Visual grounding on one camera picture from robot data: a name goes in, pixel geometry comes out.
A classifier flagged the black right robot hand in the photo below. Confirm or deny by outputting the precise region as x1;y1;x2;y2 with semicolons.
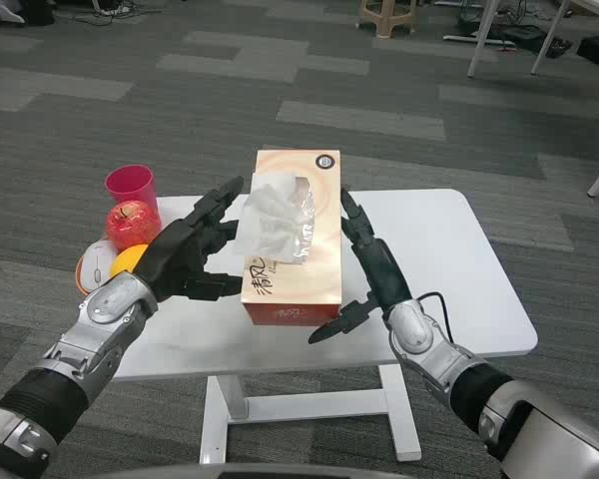
307;185;414;345

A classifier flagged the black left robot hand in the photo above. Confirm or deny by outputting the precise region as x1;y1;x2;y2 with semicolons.
135;174;246;304

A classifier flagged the orange beige tissue box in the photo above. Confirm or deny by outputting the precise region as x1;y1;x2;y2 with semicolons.
240;148;344;326

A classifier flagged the white tissue sheet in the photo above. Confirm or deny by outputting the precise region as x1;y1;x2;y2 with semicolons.
233;172;315;263

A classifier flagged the orange fruit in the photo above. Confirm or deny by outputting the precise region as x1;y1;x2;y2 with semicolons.
110;243;150;278

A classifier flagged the red apple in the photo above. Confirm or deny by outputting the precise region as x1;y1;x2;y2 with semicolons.
106;200;162;249

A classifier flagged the white computer mouse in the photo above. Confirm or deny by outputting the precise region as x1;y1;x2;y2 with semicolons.
81;239;120;295

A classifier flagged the pink plastic cup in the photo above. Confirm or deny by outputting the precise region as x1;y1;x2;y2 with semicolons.
104;164;158;209

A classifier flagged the orange plate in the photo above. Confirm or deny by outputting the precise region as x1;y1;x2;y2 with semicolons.
75;232;111;299

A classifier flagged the white desk with legs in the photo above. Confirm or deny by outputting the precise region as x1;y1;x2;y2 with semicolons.
466;0;599;79

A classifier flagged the white long bar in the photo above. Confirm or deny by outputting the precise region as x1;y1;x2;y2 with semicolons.
442;33;515;50

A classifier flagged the beige plastic stool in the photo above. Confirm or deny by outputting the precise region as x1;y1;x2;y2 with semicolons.
356;0;418;39

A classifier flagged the black flat case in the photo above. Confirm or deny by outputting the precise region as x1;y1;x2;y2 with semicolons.
501;24;573;56

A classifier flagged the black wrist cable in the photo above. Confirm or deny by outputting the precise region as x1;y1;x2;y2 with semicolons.
416;291;454;345

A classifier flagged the white table leg frame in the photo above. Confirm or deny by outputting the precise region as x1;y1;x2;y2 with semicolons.
199;363;423;464

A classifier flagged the black floor cable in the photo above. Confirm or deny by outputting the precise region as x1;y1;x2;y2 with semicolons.
73;0;149;27

